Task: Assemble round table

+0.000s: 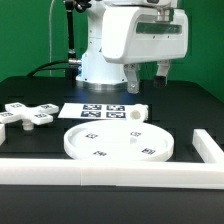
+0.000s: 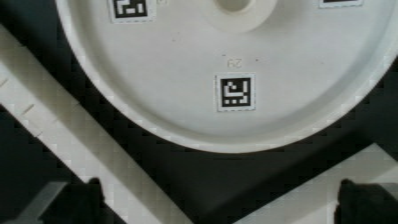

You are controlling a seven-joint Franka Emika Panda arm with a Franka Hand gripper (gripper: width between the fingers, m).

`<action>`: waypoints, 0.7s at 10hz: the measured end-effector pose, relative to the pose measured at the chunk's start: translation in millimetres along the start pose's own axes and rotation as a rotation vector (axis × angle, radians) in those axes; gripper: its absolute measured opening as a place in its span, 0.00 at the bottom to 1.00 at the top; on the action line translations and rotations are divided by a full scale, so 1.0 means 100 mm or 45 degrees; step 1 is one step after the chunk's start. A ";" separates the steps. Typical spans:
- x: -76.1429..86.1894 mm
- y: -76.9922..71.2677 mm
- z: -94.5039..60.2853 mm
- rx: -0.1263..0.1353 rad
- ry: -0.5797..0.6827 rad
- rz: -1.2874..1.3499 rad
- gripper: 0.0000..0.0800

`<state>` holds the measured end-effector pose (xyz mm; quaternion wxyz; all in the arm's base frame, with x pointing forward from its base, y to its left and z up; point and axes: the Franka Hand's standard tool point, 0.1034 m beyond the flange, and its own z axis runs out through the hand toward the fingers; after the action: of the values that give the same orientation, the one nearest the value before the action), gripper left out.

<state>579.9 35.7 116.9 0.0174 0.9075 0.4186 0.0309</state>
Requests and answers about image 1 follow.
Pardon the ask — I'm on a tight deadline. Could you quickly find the white round table top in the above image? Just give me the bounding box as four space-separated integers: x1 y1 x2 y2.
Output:
64 120 174 162

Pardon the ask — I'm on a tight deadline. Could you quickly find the black camera stand pole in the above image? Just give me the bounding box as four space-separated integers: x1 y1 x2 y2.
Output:
63 0 92 65

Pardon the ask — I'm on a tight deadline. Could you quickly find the white left fence piece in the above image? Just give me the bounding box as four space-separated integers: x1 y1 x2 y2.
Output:
0 124 6 146

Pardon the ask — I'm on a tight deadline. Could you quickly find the white fence rail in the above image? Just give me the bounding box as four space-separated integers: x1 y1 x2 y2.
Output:
192 129 224 165
0 158 224 189

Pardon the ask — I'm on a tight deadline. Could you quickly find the white front fence rail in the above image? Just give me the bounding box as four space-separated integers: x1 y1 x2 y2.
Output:
0 158 224 189

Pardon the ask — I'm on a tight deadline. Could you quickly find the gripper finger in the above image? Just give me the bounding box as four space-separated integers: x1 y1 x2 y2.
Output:
154 60 171 88
123 64 140 94

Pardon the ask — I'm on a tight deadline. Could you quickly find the white hanging cable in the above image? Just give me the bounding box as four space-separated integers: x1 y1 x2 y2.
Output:
48 0 58 78

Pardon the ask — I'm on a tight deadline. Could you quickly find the white cross-shaped table base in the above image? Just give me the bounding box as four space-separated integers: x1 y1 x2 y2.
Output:
0 102 59 131

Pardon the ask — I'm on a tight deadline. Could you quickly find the white right fence rail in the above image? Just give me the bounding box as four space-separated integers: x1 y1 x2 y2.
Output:
192 129 224 165

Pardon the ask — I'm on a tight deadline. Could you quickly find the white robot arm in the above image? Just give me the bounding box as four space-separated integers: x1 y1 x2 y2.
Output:
77 0 188 94

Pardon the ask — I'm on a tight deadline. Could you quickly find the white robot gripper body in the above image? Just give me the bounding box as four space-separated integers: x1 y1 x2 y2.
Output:
102 7 188 64

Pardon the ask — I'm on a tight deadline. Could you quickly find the white marker sheet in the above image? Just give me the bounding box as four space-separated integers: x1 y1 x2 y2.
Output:
59 103 136 120

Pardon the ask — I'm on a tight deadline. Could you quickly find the black cable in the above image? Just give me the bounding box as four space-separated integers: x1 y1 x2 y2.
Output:
27 59 82 78

